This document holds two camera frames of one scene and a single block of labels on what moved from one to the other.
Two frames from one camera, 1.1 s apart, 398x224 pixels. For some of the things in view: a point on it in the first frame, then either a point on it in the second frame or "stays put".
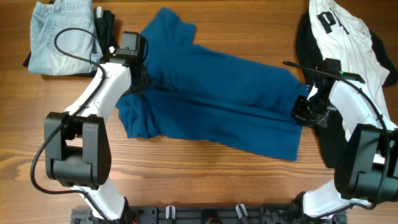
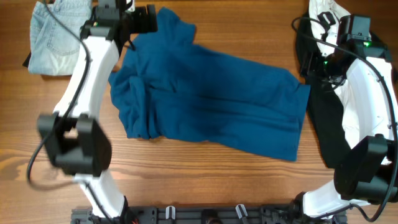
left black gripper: (145, 80) to (141, 12)
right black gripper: (298, 113) to (309, 67)
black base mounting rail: (208, 214) stays put
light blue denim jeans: (47, 18) stays put
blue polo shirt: (195, 91) stays put
